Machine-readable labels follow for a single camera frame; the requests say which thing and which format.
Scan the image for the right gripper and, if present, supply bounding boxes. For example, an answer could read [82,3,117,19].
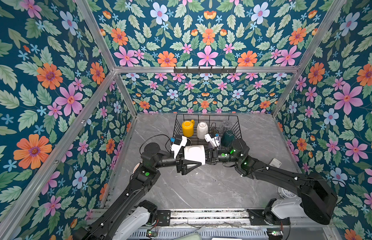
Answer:
[195,149,241,166]

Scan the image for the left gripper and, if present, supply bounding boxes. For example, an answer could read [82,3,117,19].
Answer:
[154,143,203,177]

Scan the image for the red and white mug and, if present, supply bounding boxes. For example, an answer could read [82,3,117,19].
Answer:
[184,145,206,165]

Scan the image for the olive glass cup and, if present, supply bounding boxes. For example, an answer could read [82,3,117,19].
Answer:
[209,127,219,136]

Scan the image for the dark green mug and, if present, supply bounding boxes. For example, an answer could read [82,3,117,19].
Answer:
[221,129,235,148]

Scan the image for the black wire dish rack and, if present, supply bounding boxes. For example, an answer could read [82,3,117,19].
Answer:
[173,114,242,148]

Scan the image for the white cream mug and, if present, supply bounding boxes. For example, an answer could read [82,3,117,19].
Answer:
[196,122,209,140]

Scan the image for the clear plastic cup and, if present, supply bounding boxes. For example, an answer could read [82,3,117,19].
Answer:
[222,121,232,131]

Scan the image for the yellow mug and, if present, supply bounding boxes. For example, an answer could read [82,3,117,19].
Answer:
[182,120,195,138]

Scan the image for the black mug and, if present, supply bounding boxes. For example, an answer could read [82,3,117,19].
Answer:
[181,138,192,147]

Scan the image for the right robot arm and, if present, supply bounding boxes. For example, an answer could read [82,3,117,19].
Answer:
[205,139,338,225]

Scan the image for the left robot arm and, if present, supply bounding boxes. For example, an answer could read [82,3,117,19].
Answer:
[73,143,206,240]

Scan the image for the pink alarm clock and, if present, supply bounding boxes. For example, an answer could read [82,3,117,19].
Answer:
[133,163,141,173]

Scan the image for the white alarm clock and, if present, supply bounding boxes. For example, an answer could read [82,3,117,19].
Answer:
[278,187,297,199]

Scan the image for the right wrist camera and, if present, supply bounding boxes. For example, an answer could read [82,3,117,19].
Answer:
[204,134,220,149]

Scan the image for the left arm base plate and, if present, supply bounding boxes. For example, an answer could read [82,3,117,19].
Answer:
[157,210,172,227]

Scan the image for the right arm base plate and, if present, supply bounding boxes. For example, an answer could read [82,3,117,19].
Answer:
[246,209,290,226]

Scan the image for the black hook rail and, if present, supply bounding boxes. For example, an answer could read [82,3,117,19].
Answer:
[173,66,237,75]

